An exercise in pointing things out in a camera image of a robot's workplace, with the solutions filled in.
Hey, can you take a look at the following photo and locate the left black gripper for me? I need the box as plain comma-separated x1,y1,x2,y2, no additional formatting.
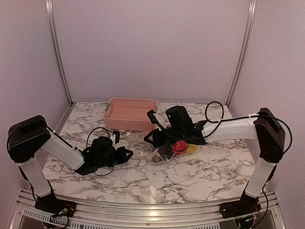
96,146,133,169

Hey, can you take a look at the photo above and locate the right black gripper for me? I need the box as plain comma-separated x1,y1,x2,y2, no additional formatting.
144,126,184,147

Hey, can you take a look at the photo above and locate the clear zip top bag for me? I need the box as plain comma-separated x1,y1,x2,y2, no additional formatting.
128,133,189,164

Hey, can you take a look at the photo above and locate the red fake pepper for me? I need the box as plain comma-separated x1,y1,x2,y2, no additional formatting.
171,141,189,155

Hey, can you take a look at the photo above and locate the yellow fake lemon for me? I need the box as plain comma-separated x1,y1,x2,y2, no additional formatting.
187,145,198,155

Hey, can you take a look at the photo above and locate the purple fake eggplant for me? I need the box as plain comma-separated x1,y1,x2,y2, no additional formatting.
158,144,172,160

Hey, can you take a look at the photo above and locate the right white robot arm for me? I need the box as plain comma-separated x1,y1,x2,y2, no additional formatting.
144,105,286,214

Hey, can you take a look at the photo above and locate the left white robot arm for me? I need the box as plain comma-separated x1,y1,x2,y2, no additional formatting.
7,115,133,212

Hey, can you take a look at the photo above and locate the pink perforated plastic basket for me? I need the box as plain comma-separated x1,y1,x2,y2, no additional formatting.
103,97,158,132

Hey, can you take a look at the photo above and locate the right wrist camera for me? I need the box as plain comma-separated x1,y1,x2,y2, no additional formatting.
147,110,166,130

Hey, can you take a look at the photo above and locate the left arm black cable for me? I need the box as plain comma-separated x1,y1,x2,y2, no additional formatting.
85,127,115,177

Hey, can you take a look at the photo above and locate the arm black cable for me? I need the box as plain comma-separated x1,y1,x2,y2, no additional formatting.
85,127,115,177
205,101,293,153

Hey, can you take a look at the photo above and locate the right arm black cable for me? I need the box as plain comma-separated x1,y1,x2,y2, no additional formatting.
205,101,293,153

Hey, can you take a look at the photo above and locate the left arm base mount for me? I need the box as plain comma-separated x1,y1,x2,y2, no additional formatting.
34,189,76,218

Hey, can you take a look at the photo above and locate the front aluminium rail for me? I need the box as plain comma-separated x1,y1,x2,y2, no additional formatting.
9,194,286,229

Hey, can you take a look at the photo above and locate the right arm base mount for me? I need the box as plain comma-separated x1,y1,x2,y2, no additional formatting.
219,191,262,219

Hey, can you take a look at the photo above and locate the right aluminium frame post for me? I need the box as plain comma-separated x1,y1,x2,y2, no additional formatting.
226,0,257,107

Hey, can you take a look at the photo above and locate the aluminium frame post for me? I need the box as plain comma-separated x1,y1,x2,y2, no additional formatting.
226,0,257,107
45,0,73,105

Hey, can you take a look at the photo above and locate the left aluminium frame post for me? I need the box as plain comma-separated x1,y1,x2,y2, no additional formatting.
45,0,73,105

